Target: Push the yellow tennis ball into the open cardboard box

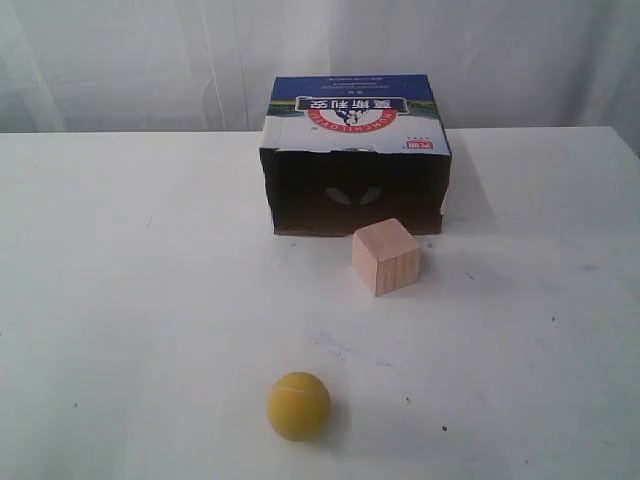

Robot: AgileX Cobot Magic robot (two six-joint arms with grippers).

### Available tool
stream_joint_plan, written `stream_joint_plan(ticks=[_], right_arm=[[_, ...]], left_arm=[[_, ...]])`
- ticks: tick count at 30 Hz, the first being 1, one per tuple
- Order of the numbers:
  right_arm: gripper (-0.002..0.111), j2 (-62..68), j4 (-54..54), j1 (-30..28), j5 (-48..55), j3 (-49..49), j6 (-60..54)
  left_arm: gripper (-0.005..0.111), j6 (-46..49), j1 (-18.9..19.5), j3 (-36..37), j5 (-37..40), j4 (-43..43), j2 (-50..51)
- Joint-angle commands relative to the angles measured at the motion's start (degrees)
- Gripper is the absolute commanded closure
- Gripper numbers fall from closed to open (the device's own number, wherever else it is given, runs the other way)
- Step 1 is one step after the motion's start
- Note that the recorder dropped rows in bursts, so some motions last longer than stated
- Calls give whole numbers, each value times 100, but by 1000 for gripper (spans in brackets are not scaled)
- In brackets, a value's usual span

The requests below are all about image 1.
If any yellow tennis ball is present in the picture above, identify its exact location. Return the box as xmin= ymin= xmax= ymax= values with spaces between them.
xmin=267 ymin=372 xmax=331 ymax=441

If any light wooden cube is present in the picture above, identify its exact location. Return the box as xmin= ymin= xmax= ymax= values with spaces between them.
xmin=352 ymin=218 xmax=422 ymax=297

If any printed cardboard box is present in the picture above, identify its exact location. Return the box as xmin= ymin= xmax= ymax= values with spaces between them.
xmin=259 ymin=74 xmax=452 ymax=237

